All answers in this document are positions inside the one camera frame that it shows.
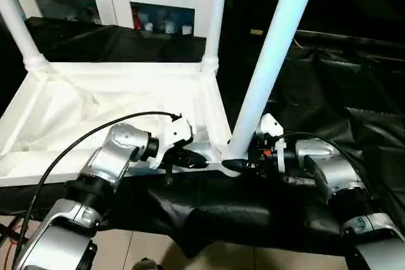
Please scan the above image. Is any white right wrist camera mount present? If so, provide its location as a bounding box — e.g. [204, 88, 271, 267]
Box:
[255, 113, 287, 175]

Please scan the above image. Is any white plastic table top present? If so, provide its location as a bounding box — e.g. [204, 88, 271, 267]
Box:
[0, 59, 251, 188]

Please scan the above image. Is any black tripod leg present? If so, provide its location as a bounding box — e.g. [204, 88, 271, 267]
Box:
[0, 221, 20, 242]

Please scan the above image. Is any red cable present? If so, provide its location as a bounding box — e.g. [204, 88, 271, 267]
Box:
[8, 215, 30, 270]

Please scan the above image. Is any dark rounded robot foot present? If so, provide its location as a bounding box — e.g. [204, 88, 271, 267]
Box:
[134, 257, 161, 270]

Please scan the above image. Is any black left wrist camera cable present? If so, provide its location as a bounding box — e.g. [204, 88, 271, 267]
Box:
[12, 111, 183, 270]

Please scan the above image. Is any black mat cloth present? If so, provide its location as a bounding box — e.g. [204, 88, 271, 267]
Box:
[0, 13, 405, 260]

